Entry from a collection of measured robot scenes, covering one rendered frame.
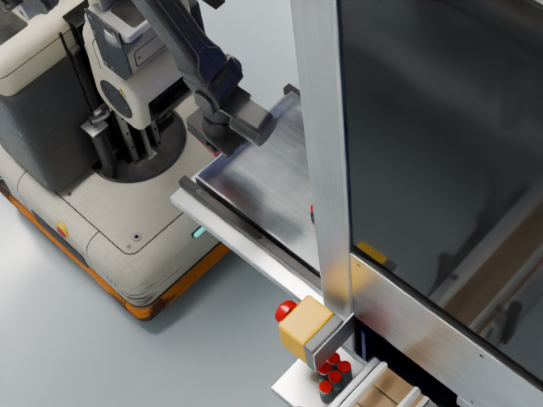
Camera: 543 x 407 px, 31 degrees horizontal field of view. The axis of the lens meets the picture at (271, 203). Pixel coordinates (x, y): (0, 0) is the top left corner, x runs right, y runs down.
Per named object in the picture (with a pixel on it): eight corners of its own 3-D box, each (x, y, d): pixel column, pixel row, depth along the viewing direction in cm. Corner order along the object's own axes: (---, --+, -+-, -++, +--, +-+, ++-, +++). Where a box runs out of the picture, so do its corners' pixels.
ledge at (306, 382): (387, 388, 158) (387, 383, 157) (334, 446, 154) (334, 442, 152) (323, 337, 164) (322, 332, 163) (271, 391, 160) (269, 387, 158)
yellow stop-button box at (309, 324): (345, 340, 153) (343, 320, 147) (314, 372, 150) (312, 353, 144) (309, 312, 156) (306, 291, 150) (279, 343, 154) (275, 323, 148)
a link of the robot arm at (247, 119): (224, 49, 156) (191, 90, 154) (283, 86, 154) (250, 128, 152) (229, 82, 167) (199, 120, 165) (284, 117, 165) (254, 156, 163)
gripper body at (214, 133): (226, 161, 170) (228, 139, 163) (184, 124, 172) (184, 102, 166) (252, 138, 172) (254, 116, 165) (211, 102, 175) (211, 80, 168)
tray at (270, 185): (431, 195, 176) (431, 184, 173) (334, 292, 167) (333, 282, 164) (292, 102, 191) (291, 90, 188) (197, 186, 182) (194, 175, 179)
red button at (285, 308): (308, 319, 154) (305, 307, 151) (290, 336, 152) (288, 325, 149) (290, 304, 156) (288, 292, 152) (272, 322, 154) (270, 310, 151)
